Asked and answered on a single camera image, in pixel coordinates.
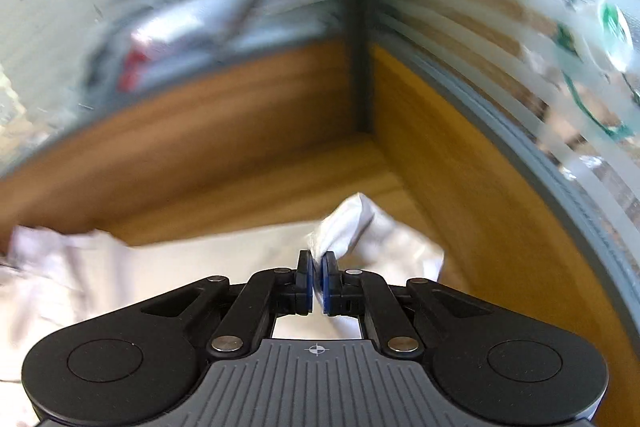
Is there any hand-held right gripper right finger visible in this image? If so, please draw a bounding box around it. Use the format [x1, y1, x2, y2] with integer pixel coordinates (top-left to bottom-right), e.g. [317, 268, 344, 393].
[319, 251, 526, 360]

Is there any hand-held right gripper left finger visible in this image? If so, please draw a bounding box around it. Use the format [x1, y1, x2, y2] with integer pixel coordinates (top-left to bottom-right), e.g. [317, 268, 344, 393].
[115, 250, 315, 356]

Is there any beige satin shirt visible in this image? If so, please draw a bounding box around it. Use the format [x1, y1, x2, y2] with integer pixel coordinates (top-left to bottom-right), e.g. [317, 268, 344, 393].
[0, 192, 446, 427]

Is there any frosted striped glass partition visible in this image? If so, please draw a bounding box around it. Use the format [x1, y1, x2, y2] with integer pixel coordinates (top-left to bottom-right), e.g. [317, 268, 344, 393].
[367, 0, 640, 427]
[0, 0, 358, 233]

